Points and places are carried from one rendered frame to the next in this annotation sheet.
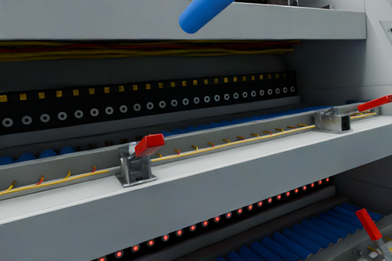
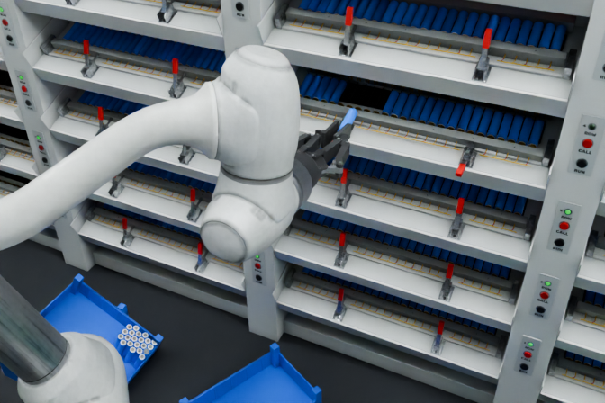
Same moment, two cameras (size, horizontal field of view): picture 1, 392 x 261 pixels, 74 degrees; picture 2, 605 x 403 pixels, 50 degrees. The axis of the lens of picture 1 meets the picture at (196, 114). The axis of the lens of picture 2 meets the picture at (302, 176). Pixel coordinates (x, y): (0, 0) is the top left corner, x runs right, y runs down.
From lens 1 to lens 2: 1.26 m
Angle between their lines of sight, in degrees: 71
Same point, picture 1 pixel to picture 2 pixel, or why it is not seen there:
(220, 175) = (372, 149)
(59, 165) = (324, 110)
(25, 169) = (313, 107)
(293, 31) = (469, 95)
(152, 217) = not seen: hidden behind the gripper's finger
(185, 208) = (356, 152)
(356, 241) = (468, 207)
